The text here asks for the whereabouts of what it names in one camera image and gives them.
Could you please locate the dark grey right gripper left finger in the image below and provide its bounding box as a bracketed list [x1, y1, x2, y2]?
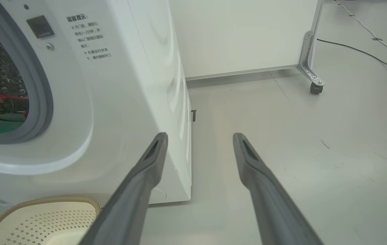
[80, 132, 169, 245]

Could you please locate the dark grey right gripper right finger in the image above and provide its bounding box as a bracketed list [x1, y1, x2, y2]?
[233, 133, 323, 245]

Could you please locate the red garment with white trim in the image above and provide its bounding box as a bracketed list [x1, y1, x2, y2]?
[0, 91, 30, 103]

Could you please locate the black door lock socket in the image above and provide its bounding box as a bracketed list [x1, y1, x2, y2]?
[26, 15, 54, 38]

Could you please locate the beige perforated plastic laundry basket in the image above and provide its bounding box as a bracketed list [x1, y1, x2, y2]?
[0, 196, 102, 245]

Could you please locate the white front-loading washing machine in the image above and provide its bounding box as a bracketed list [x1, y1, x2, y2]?
[0, 0, 193, 208]

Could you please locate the perforated steel washer drum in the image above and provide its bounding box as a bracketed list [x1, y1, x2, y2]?
[0, 15, 30, 134]

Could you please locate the printed Chinese text notice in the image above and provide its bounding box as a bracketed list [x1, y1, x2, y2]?
[66, 14, 112, 62]

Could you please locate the white partition panel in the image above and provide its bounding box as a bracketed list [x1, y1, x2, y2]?
[168, 0, 325, 81]

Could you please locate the metal bracket with caster wheel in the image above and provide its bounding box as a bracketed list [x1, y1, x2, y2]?
[297, 31, 326, 95]

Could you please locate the thin black floor cable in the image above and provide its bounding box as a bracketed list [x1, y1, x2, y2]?
[317, 38, 387, 83]

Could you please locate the thin white floor cable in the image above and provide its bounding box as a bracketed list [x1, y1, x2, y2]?
[335, 0, 387, 70]

